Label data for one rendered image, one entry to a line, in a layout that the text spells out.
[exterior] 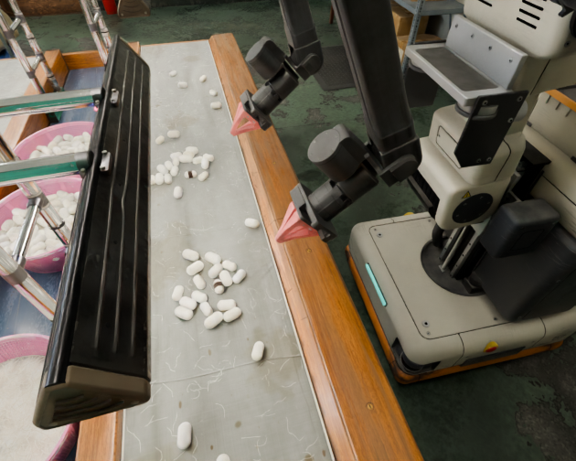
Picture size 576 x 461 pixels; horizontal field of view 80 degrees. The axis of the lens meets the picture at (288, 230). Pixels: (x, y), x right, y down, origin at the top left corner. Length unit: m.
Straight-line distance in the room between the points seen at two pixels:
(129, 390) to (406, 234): 1.30
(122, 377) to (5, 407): 0.48
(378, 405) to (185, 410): 0.30
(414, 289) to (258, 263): 0.73
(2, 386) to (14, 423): 0.08
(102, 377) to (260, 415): 0.36
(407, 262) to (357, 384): 0.85
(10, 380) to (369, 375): 0.61
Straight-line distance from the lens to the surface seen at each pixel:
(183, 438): 0.60
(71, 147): 1.22
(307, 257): 0.72
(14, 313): 0.95
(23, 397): 0.76
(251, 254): 0.75
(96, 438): 0.64
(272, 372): 0.63
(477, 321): 1.34
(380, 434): 0.59
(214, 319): 0.66
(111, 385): 0.29
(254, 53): 0.83
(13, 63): 1.94
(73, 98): 0.55
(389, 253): 1.39
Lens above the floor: 1.33
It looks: 48 degrees down
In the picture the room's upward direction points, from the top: straight up
